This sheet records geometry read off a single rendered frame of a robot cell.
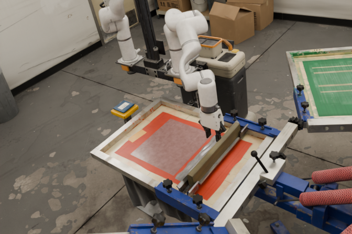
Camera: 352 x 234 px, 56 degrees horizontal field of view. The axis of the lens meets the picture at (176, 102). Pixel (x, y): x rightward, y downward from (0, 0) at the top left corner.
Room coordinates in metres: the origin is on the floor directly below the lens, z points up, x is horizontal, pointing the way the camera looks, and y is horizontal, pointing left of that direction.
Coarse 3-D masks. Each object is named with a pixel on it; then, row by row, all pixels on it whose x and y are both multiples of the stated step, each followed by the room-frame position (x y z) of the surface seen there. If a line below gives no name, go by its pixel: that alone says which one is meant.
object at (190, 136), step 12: (156, 120) 1.58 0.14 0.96; (168, 120) 1.56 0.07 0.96; (180, 120) 1.54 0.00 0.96; (156, 132) 1.47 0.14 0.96; (168, 132) 1.45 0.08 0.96; (180, 132) 1.43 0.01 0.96; (192, 132) 1.41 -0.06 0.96; (204, 132) 1.39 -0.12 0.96; (180, 144) 1.33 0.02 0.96; (192, 144) 1.31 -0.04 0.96; (204, 144) 1.29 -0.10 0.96; (240, 144) 1.24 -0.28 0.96; (228, 156) 1.18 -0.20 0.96; (240, 156) 1.16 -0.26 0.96; (228, 168) 1.10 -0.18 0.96
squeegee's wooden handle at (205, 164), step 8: (232, 128) 1.25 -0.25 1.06; (224, 136) 1.21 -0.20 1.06; (232, 136) 1.22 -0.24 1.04; (216, 144) 1.16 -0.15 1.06; (224, 144) 1.17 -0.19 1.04; (208, 152) 1.12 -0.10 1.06; (216, 152) 1.13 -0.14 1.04; (200, 160) 1.08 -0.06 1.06; (208, 160) 1.08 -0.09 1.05; (216, 160) 1.12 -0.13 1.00; (200, 168) 1.04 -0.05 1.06; (208, 168) 1.08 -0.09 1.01; (192, 176) 1.00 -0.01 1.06; (200, 176) 1.03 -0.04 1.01; (192, 184) 1.00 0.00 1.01
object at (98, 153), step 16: (160, 96) 1.78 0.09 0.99; (144, 112) 1.64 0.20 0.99; (192, 112) 1.56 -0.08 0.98; (128, 128) 1.53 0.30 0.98; (112, 144) 1.43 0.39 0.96; (112, 160) 1.28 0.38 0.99; (256, 160) 1.08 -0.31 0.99; (128, 176) 1.17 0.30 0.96; (144, 176) 1.12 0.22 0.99; (240, 176) 1.00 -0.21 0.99; (224, 192) 0.94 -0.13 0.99
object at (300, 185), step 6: (282, 174) 0.93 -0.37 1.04; (288, 174) 0.92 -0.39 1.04; (276, 180) 0.90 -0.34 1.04; (282, 180) 0.90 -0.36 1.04; (288, 180) 0.89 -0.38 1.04; (294, 180) 0.88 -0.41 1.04; (300, 180) 0.88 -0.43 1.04; (288, 186) 0.86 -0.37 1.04; (294, 186) 0.85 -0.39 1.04; (300, 186) 0.85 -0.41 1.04; (306, 186) 0.84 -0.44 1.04; (288, 192) 0.86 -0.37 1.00; (294, 192) 0.85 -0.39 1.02; (300, 192) 0.83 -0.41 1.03
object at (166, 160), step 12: (132, 144) 1.41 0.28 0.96; (144, 144) 1.39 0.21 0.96; (156, 144) 1.37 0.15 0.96; (168, 144) 1.35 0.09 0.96; (132, 156) 1.32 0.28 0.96; (144, 156) 1.30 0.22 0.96; (156, 156) 1.28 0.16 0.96; (168, 156) 1.26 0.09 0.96; (180, 156) 1.24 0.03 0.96; (192, 156) 1.23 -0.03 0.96; (144, 168) 1.21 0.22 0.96; (156, 168) 1.19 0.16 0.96; (168, 168) 1.18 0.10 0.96; (180, 168) 1.16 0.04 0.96; (216, 168) 1.11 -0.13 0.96; (216, 180) 1.04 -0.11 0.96; (204, 192) 0.99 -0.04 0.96
